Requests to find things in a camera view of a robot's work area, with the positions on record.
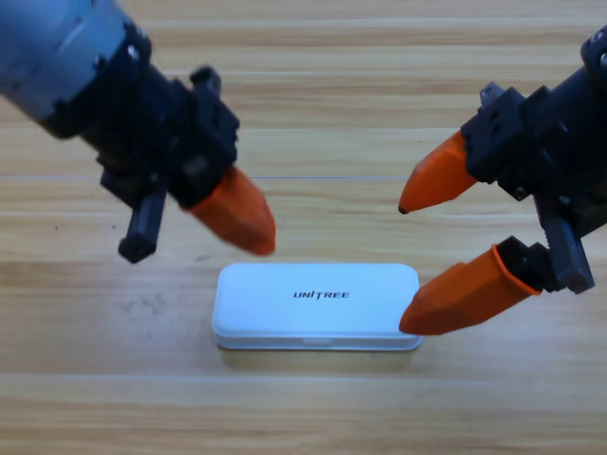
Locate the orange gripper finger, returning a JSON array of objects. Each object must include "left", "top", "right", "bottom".
[{"left": 398, "top": 235, "right": 554, "bottom": 337}]

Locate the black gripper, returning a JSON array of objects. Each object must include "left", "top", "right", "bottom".
[
  {"left": 397, "top": 65, "right": 607, "bottom": 296},
  {"left": 75, "top": 65, "right": 277, "bottom": 265}
]

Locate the white Unitree pencil case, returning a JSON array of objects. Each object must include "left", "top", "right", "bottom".
[{"left": 211, "top": 263, "right": 424, "bottom": 352}]

